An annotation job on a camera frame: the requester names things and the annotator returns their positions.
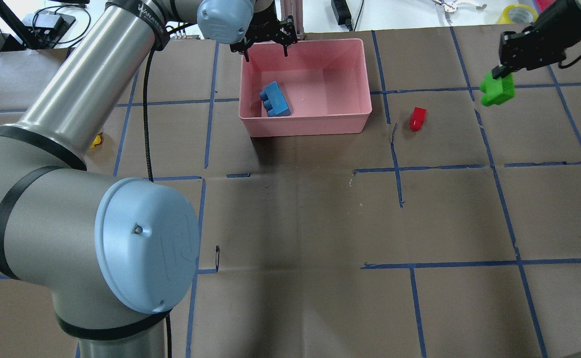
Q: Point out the yellow toy block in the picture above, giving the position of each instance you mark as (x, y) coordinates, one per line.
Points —
(97, 141)

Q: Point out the pink plastic box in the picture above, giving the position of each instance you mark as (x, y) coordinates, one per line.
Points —
(324, 82)

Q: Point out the blue toy block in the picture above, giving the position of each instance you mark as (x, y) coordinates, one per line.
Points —
(273, 100)

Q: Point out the yellow tape roll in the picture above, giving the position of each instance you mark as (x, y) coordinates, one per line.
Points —
(517, 13)

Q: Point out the black power adapter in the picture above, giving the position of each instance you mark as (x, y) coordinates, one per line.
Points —
(342, 13)

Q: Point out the red toy block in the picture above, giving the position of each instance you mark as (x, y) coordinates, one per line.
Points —
(417, 119)

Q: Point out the green toy block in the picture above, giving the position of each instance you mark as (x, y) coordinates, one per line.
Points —
(497, 91)

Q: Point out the black usb hub box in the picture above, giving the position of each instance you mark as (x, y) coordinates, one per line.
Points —
(51, 27)

